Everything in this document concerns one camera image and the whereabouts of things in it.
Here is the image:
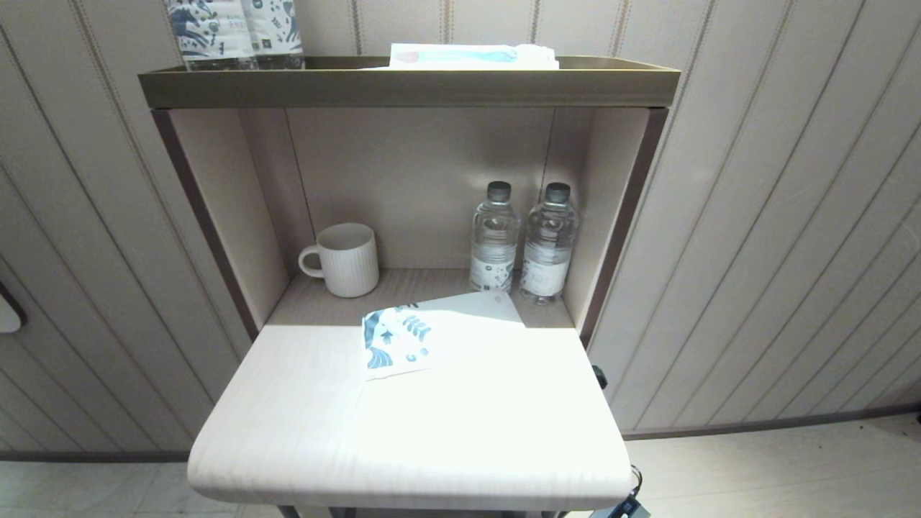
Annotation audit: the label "white horse-print pouch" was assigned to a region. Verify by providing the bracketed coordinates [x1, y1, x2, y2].
[361, 290, 527, 382]

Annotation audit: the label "clear water bottle dark cap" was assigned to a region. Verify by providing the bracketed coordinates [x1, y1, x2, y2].
[470, 181, 521, 294]
[520, 182, 581, 305]

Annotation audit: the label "white ribbed mug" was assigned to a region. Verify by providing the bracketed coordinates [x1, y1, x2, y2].
[299, 222, 380, 299]

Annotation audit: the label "beige wooden shelf unit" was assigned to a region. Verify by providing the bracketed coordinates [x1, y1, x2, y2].
[137, 54, 683, 518]

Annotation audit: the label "white blue flat package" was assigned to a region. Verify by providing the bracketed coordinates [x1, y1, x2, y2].
[363, 42, 561, 71]

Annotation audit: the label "patterned packages on top shelf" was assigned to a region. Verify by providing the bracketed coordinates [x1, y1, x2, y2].
[164, 0, 258, 71]

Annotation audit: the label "white dark-rimmed object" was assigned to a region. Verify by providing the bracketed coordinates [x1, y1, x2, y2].
[0, 279, 28, 335]

